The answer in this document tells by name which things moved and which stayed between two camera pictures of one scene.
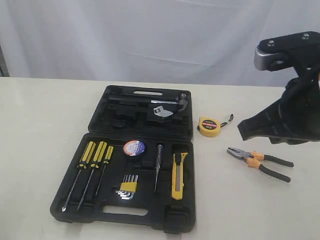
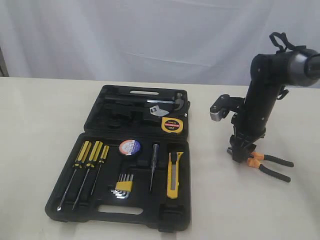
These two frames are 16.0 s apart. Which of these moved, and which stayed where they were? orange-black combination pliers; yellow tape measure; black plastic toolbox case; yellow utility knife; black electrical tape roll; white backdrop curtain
Moved: yellow tape measure; yellow utility knife; black electrical tape roll
Stayed: white backdrop curtain; orange-black combination pliers; black plastic toolbox case
